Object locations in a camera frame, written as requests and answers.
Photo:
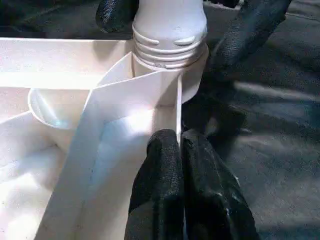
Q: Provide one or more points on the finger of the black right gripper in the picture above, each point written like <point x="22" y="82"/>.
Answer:
<point x="250" y="32"/>
<point x="115" y="15"/>

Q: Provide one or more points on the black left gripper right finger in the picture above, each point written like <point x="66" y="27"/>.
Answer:
<point x="210" y="195"/>

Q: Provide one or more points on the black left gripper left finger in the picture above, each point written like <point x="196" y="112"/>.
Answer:
<point x="160" y="187"/>

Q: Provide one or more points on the white plastic table leg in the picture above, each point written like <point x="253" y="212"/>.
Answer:
<point x="170" y="20"/>

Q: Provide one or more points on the white plastic table top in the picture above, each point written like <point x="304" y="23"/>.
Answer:
<point x="50" y="62"/>

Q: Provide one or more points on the black glossy mat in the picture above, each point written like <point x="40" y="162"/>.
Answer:
<point x="275" y="150"/>

